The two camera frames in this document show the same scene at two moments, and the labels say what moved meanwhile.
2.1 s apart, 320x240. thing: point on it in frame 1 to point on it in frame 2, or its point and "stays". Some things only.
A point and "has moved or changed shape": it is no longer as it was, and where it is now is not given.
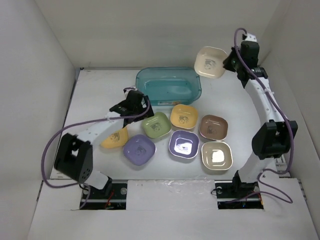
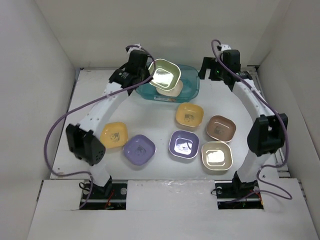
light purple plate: (138, 149) stays
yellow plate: (118, 139) stays
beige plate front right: (216, 155) stays
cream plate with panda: (209, 62) to (174, 92)
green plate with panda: (156, 126) to (166, 74)
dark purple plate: (184, 144) stays
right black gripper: (228, 65) to (208, 63)
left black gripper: (144, 100) to (147, 68)
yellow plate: (184, 116) has moved or changed shape
